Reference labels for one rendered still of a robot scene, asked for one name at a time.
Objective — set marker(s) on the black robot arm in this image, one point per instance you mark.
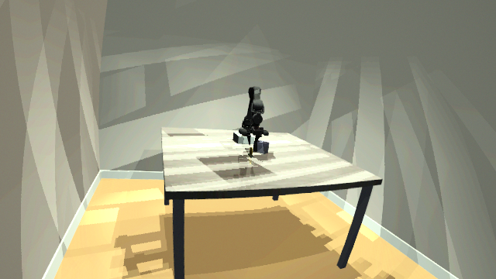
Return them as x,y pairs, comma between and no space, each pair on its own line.
255,109

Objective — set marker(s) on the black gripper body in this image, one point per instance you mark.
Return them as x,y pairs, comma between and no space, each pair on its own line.
247,132

